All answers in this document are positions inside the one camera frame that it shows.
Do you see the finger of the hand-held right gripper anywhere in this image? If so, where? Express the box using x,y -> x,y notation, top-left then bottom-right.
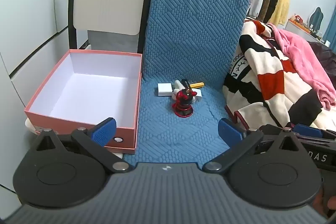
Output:
260,123 -> 325,139

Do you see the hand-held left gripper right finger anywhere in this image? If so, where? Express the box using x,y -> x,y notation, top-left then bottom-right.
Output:
202,118 -> 306,173

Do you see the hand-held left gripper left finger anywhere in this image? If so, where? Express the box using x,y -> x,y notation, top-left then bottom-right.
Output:
35,117 -> 136,174

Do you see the pink cardboard box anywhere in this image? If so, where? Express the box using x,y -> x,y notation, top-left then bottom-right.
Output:
24,49 -> 143,154

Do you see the red and black figurine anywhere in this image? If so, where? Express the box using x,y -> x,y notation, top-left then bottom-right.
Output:
171,89 -> 197,118

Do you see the person's right hand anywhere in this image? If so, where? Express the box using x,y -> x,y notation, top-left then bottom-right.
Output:
314,189 -> 336,219

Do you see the striped fleece blanket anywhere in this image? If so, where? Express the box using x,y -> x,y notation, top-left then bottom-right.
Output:
223,18 -> 336,133

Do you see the white charger plug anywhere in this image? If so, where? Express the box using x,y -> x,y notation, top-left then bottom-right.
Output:
157,83 -> 173,97

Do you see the pink fleece blanket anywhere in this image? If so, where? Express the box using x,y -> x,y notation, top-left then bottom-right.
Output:
268,23 -> 336,110

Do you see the dark quilted cloth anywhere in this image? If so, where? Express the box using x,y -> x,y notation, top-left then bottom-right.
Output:
307,41 -> 336,75

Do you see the wooden dresser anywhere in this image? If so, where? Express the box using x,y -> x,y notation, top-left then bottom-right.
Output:
285,15 -> 334,44

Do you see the blue curtain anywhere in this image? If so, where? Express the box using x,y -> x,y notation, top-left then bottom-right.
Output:
323,2 -> 336,49

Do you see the blue quilted seat cover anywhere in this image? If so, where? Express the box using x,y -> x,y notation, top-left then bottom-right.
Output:
123,0 -> 253,165

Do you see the arched mirror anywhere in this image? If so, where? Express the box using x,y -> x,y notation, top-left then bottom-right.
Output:
311,7 -> 323,31

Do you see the white wardrobe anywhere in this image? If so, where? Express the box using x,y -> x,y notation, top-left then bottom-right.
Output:
0,0 -> 91,216

